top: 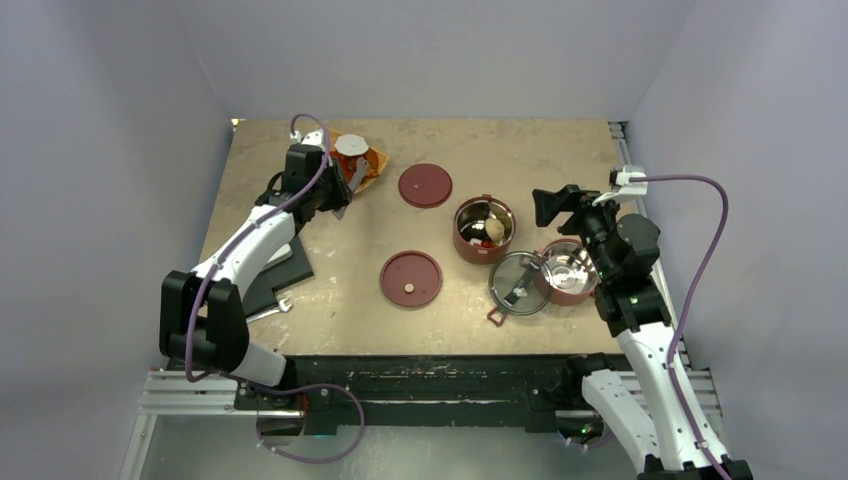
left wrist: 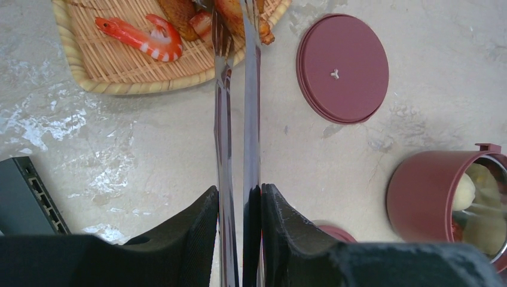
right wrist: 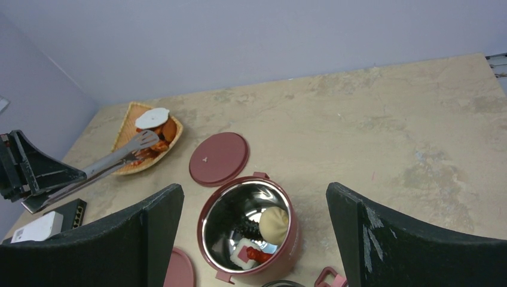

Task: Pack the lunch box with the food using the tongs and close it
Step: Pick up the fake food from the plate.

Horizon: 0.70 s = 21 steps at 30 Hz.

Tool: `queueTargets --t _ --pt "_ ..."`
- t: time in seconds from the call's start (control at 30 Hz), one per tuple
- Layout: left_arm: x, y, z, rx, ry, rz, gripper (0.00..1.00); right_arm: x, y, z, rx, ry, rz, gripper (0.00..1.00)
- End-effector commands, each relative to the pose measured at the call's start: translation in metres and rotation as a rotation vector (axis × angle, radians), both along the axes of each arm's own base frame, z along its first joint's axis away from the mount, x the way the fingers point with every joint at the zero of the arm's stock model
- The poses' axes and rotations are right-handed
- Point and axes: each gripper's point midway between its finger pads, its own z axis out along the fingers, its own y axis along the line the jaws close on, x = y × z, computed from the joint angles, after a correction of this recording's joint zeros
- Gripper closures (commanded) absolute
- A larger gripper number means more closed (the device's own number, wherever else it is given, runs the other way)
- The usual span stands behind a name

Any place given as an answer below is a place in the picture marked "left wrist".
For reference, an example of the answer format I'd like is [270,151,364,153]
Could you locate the steel food tongs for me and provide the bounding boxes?
[212,1,264,286]

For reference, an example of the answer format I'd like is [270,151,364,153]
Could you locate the white steamed bun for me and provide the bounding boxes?
[452,173,476,211]

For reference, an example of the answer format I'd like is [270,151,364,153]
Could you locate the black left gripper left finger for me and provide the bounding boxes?
[1,186,219,286]

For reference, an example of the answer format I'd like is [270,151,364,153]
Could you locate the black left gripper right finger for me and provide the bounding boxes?
[261,184,503,286]

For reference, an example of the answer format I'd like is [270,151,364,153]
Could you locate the red white shrimp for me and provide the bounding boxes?
[94,14,183,62]

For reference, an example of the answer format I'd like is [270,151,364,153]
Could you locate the black network switch box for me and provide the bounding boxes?
[1,157,71,236]

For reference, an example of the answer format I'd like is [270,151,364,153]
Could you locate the dark red steel lunch pot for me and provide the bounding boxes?
[386,143,506,271]

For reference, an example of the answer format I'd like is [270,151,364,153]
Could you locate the dark red round lid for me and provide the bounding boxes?
[295,14,389,124]

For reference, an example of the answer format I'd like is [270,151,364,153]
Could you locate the orange fried cutlet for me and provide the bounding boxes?
[214,0,275,45]

